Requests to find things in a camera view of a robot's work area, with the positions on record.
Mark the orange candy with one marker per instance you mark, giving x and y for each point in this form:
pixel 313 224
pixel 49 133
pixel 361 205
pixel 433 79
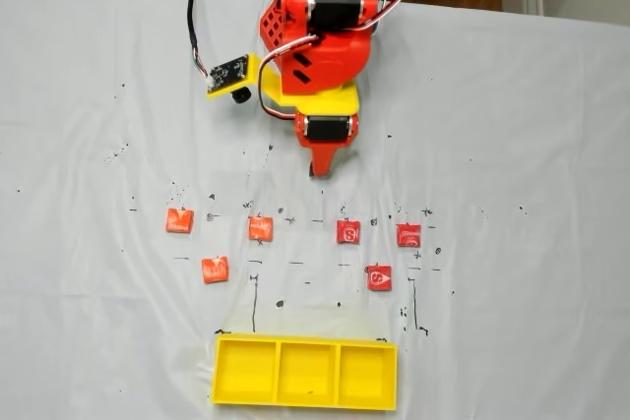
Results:
pixel 215 270
pixel 179 221
pixel 261 228

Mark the red candy circled S logo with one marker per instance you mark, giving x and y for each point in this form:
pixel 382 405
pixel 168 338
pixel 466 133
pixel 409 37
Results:
pixel 348 231

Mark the red candy droplet S logo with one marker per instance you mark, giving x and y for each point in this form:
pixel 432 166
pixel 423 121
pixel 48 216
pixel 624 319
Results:
pixel 379 278

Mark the yellow three-compartment box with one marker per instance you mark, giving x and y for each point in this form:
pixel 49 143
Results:
pixel 310 376

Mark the red candy Starburst lettering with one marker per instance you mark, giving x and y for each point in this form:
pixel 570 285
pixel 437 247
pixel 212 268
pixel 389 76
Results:
pixel 408 235

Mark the camera board on yellow mount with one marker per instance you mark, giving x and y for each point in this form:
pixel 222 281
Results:
pixel 226 73

